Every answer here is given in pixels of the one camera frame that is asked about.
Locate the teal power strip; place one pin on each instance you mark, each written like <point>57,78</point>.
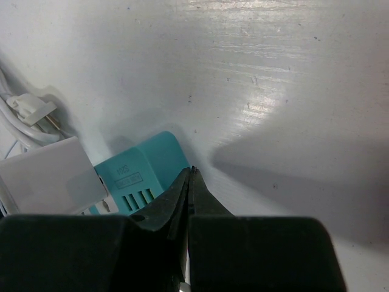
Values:
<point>136,176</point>

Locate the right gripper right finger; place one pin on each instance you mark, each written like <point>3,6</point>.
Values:
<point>238,253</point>

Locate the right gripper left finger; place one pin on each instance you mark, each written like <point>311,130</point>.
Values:
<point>145,251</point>

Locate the light blue USB charger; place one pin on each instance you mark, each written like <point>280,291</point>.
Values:
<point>55,179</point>

